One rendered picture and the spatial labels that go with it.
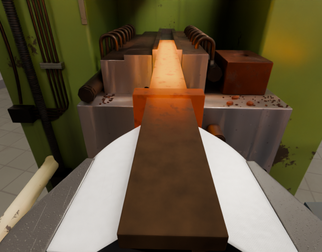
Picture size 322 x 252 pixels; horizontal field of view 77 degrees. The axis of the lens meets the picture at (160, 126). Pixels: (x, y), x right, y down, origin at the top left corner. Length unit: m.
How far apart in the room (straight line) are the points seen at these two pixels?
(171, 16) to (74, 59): 0.43
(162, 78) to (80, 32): 0.40
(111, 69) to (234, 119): 0.25
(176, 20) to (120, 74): 0.50
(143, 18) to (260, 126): 0.62
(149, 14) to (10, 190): 1.42
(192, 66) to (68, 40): 0.32
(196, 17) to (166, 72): 0.68
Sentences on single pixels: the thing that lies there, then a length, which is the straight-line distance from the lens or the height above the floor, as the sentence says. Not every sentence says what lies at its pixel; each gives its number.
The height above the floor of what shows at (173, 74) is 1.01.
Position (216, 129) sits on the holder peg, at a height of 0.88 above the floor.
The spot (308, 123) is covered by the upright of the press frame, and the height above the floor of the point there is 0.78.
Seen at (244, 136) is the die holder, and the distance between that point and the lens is 0.41.
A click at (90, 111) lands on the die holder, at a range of 0.38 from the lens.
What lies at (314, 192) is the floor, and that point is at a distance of 1.76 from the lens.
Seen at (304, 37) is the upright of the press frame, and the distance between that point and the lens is 0.62.
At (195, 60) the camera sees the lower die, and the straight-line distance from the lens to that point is 0.39.
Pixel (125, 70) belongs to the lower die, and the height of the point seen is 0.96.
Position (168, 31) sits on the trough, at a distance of 0.78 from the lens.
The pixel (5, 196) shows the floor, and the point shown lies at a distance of 1.72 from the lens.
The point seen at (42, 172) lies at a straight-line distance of 0.71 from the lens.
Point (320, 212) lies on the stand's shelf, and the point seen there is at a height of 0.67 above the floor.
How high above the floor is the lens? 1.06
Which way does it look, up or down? 30 degrees down
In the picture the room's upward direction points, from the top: straight up
